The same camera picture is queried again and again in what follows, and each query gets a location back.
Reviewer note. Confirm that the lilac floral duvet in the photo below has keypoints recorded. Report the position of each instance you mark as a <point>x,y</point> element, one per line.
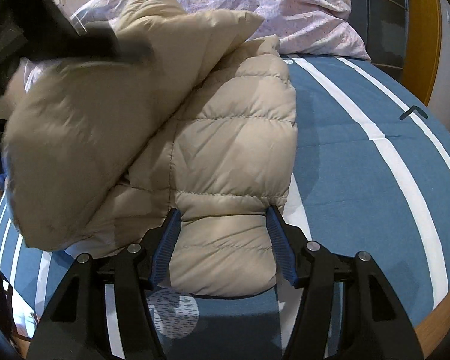
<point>313,27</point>

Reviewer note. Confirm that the beige quilted down jacket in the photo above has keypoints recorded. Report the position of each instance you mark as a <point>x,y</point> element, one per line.
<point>97,153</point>

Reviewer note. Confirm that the blue white striped bed sheet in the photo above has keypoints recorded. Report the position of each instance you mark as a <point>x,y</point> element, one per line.
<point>371,173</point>

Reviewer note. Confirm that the wooden door frame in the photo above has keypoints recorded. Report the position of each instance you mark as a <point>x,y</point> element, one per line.
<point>423,48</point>

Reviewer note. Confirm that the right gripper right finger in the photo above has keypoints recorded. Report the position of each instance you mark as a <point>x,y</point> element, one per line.
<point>373,322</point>

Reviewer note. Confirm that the dark glass door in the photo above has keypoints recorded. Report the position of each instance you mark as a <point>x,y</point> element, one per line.
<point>383,26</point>

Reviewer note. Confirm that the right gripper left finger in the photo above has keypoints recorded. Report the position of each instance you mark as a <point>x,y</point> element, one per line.
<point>100,309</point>

